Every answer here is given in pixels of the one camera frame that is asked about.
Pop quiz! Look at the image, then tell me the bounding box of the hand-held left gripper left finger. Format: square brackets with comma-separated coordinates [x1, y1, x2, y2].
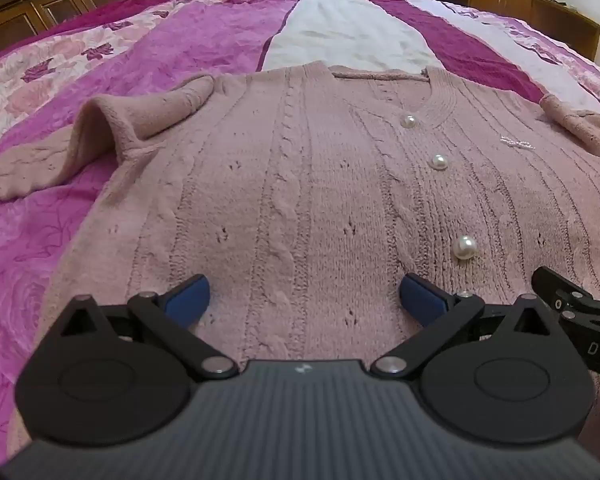
[55, 274, 240, 380]

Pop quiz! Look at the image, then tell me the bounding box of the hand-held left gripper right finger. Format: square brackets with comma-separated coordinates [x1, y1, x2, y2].
[371, 273, 561, 378]

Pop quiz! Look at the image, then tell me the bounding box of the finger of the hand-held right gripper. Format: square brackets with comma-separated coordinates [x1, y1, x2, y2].
[531, 266, 600, 318]

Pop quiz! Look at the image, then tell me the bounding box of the pink knit cardigan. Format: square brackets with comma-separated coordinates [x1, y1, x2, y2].
[0, 60, 600, 456]

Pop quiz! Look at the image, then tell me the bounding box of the magenta white striped bedspread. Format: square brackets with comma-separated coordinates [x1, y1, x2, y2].
[255, 0, 600, 126]

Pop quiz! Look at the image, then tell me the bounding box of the pink floral plush blanket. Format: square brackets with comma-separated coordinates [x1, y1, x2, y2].
[0, 0, 306, 466]

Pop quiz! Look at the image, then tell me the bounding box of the wooden headboard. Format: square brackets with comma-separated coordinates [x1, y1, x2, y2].
[0, 0, 171, 66]

